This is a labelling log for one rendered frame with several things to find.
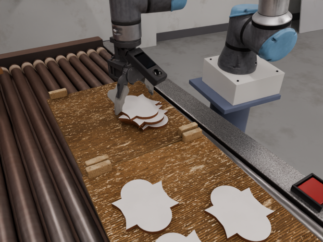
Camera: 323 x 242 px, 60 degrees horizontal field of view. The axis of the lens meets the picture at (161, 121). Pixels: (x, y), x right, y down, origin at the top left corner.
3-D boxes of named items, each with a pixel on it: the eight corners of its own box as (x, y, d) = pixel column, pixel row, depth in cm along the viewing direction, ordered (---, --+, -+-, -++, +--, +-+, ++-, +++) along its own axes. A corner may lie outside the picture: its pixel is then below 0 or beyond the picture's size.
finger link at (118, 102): (105, 109, 82) (117, 79, 81) (119, 116, 79) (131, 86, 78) (98, 107, 79) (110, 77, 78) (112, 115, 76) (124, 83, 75)
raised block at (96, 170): (110, 166, 69) (109, 158, 68) (113, 171, 68) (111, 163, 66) (86, 175, 67) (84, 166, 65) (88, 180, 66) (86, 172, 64)
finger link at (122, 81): (122, 99, 79) (133, 70, 78) (126, 101, 78) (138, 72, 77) (110, 95, 75) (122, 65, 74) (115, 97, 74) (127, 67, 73)
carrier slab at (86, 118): (138, 79, 111) (138, 76, 110) (200, 135, 82) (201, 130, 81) (47, 103, 96) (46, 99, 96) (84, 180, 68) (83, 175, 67)
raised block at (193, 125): (194, 128, 82) (194, 120, 80) (198, 131, 81) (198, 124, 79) (177, 134, 80) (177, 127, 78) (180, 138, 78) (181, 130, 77)
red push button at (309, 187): (310, 180, 68) (312, 176, 67) (334, 197, 64) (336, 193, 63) (294, 190, 66) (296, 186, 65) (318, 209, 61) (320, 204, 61)
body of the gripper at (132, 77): (128, 70, 85) (124, 30, 78) (148, 78, 81) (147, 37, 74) (108, 79, 80) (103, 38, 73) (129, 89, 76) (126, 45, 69)
